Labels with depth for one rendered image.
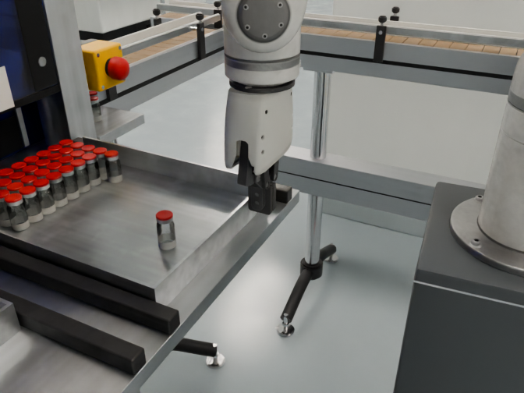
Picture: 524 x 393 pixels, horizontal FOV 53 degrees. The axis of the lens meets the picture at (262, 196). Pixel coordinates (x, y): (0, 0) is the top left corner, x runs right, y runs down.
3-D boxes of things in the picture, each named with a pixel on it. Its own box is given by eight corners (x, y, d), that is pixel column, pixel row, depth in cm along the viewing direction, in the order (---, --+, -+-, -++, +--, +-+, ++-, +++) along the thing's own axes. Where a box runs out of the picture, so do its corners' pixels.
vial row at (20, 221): (8, 229, 68) (-1, 199, 66) (103, 172, 82) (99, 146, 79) (20, 233, 67) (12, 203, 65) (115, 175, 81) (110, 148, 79)
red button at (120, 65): (101, 80, 92) (98, 58, 90) (116, 75, 95) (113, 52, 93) (118, 83, 91) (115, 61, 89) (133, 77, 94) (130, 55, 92)
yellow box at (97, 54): (69, 86, 94) (61, 47, 90) (97, 76, 100) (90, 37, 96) (102, 93, 91) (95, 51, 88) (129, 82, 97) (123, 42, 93)
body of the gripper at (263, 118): (253, 55, 64) (253, 139, 70) (210, 78, 56) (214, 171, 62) (309, 63, 61) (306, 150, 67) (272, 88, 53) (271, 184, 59)
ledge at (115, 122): (44, 133, 101) (42, 124, 100) (91, 111, 111) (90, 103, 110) (100, 146, 95) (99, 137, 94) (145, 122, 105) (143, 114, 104)
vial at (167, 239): (154, 248, 64) (151, 218, 62) (165, 238, 66) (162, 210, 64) (169, 253, 64) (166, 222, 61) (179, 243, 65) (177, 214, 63)
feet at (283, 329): (270, 333, 173) (270, 300, 166) (323, 253, 212) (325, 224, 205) (292, 341, 170) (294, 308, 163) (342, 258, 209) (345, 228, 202)
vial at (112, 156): (104, 182, 79) (100, 154, 77) (115, 175, 81) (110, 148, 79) (116, 185, 78) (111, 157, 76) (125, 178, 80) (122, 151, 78)
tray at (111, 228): (-56, 231, 68) (-64, 209, 66) (87, 155, 88) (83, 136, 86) (157, 315, 54) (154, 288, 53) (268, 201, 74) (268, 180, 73)
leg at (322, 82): (294, 279, 186) (302, 65, 147) (303, 265, 193) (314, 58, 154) (318, 287, 182) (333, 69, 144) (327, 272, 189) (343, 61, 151)
